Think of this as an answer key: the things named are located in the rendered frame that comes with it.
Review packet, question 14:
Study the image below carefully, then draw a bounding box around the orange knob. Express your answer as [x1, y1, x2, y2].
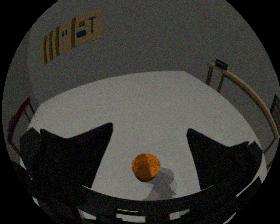
[131, 153, 160, 182]

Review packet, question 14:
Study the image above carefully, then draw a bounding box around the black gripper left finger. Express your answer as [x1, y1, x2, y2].
[40, 123, 114, 188]

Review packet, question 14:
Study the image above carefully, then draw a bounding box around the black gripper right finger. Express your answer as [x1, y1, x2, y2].
[186, 128, 249, 191]

